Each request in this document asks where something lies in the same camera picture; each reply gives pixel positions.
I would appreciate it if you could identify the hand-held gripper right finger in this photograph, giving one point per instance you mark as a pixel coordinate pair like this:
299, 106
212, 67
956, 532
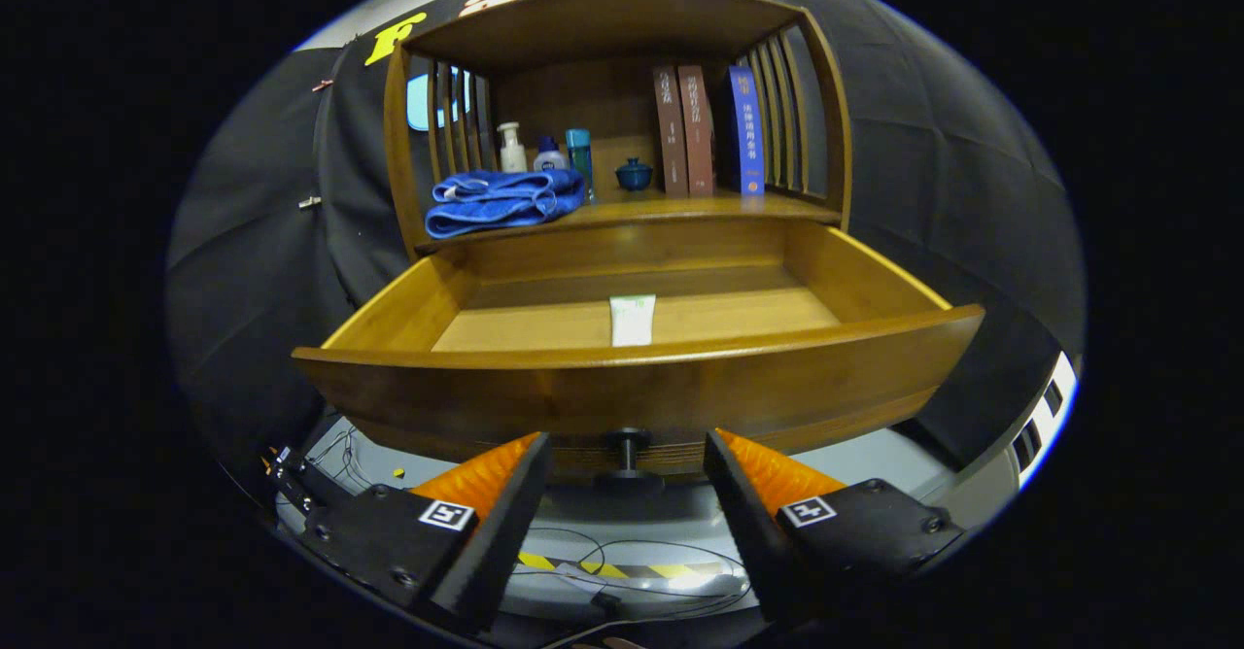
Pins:
748, 532

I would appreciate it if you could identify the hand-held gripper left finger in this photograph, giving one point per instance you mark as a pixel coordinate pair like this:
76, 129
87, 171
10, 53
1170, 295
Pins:
505, 532

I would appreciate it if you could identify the wooden drawer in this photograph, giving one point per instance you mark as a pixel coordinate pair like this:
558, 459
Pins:
680, 392

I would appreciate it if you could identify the white tube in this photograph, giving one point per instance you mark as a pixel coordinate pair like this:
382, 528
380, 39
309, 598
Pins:
633, 324

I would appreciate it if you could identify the wooden countertop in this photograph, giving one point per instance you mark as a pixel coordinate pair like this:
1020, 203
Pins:
680, 210

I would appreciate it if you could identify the wooden cabinet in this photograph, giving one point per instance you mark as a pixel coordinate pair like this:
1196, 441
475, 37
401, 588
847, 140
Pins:
603, 22

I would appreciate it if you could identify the yellow and black floor tape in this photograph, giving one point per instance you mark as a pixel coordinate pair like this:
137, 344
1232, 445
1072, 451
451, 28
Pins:
603, 568

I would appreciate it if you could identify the white slotted unit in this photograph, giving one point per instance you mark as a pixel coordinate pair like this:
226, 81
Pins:
1040, 416

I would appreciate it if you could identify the blue towel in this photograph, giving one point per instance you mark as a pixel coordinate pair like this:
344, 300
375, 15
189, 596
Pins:
496, 204

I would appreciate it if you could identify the black backdrop cloth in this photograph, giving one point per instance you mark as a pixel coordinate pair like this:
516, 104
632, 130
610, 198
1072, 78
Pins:
972, 241

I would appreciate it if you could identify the blue lidded cup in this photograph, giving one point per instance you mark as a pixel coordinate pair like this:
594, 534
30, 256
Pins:
634, 178

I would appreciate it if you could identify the small blue-capped white bottle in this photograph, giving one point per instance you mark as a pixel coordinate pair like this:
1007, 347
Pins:
549, 157

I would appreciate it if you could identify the white pump bottle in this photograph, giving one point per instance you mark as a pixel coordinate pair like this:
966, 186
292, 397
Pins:
511, 153

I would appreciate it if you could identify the teal slim bottle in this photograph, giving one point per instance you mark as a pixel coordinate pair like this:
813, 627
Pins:
580, 158

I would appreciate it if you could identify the blue book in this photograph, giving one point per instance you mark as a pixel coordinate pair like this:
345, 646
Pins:
746, 134

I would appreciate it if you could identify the brown book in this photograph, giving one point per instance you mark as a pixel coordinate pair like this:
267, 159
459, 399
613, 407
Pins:
697, 134
670, 134

